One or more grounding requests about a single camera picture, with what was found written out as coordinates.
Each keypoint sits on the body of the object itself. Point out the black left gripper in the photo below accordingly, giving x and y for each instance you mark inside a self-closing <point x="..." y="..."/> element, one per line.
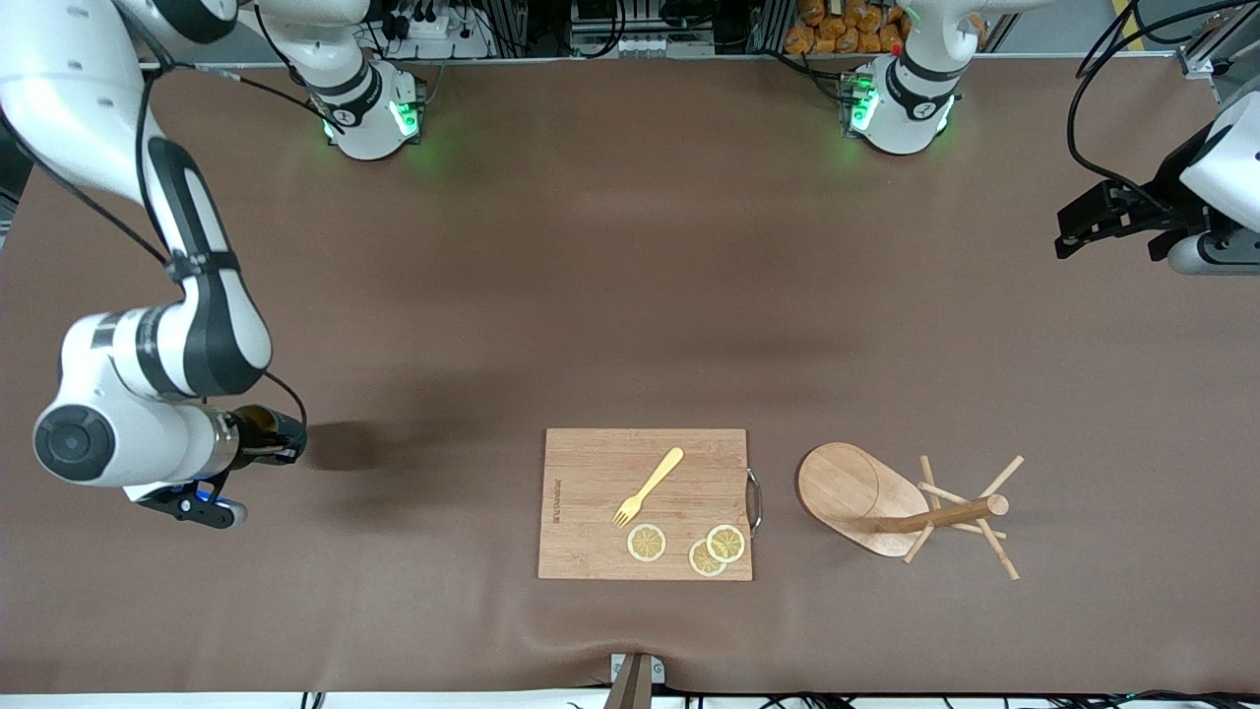
<point x="1158" y="209"/>

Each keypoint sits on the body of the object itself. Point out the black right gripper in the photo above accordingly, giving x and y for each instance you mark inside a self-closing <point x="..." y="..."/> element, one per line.
<point x="266" y="434"/>

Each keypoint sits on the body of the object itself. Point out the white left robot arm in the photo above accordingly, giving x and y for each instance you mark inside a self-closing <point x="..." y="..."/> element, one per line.
<point x="911" y="98"/>

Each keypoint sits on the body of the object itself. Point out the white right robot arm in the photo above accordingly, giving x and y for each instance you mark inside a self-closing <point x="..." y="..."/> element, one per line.
<point x="197" y="345"/>

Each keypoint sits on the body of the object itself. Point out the wooden mug tree rack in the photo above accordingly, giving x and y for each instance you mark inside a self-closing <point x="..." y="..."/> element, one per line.
<point x="837" y="487"/>

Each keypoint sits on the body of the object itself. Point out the brown table mat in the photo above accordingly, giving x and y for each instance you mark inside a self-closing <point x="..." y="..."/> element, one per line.
<point x="394" y="295"/>

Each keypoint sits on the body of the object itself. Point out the orange bread rolls pile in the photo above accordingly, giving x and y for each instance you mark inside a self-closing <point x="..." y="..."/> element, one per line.
<point x="837" y="34"/>

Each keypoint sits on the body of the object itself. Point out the yellow plastic fork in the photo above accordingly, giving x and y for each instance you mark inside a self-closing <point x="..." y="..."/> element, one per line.
<point x="655" y="480"/>

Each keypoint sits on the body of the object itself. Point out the lemon slice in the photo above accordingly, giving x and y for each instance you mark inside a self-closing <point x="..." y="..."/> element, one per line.
<point x="701" y="563"/>
<point x="725" y="543"/>
<point x="646" y="543"/>

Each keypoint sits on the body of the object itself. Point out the white power strip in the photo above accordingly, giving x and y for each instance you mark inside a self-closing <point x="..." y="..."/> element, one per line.
<point x="433" y="30"/>

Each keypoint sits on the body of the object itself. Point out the aluminium frame strut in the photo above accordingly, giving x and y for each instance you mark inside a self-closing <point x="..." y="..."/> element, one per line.
<point x="1196" y="59"/>

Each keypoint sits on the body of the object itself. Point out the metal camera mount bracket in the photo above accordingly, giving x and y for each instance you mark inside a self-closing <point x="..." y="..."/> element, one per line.
<point x="635" y="689"/>

